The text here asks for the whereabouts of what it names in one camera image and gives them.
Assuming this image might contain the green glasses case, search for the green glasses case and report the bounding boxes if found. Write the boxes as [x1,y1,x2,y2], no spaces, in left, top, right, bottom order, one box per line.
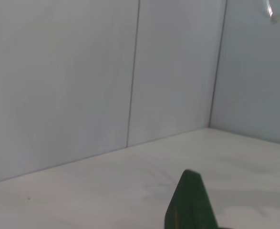
[164,169,236,229]

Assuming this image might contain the clear white glasses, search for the clear white glasses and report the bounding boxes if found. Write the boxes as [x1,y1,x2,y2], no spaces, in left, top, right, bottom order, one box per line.
[263,0,280,25]

